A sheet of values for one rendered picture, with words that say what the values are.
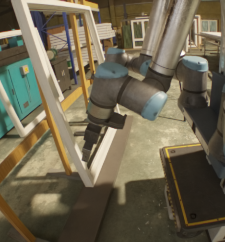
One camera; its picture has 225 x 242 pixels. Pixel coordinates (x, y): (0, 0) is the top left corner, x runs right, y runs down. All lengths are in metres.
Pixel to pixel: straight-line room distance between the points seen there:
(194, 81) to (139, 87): 0.58
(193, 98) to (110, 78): 0.66
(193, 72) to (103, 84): 0.62
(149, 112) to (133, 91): 0.07
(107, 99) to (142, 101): 0.11
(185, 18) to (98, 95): 0.34
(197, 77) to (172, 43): 0.49
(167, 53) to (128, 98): 0.19
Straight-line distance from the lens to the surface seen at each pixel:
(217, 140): 0.72
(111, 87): 0.50
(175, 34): 0.56
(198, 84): 1.04
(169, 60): 0.58
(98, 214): 1.35
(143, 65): 0.86
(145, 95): 0.48
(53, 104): 1.15
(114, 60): 0.94
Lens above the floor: 1.18
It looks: 29 degrees down
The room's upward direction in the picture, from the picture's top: 8 degrees counter-clockwise
